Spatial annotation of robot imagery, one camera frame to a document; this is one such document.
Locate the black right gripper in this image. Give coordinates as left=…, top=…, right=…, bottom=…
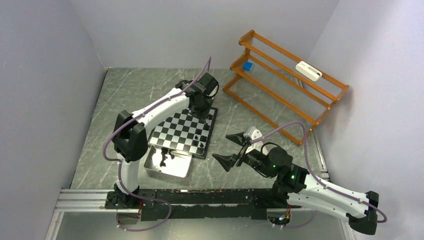
left=212, top=131, right=276, bottom=178

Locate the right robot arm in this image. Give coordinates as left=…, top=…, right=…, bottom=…
left=212, top=132, right=379, bottom=235

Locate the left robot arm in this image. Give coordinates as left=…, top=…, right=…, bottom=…
left=102, top=72, right=219, bottom=208

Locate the pile of black chess pieces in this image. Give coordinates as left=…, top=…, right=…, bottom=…
left=159, top=147, right=175, bottom=167

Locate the black and white chessboard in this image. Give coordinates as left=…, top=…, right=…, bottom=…
left=148, top=107, right=218, bottom=159

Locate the blue cube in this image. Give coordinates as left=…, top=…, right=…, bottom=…
left=242, top=61, right=255, bottom=73

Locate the silver tin box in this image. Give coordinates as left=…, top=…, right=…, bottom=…
left=143, top=145, right=193, bottom=180

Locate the orange wooden rack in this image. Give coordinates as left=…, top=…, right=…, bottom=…
left=222, top=29, right=349, bottom=136

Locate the white rectangular device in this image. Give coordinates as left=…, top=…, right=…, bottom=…
left=295, top=60, right=323, bottom=82

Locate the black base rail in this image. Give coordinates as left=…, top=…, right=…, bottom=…
left=104, top=188, right=287, bottom=222

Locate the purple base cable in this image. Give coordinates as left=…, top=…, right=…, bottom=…
left=115, top=198, right=172, bottom=233

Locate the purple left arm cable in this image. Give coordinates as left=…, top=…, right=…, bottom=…
left=101, top=55, right=213, bottom=203

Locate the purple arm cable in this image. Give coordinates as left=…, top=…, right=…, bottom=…
left=251, top=120, right=388, bottom=229
left=101, top=55, right=213, bottom=203

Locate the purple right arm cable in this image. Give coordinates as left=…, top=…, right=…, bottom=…
left=251, top=120, right=388, bottom=229

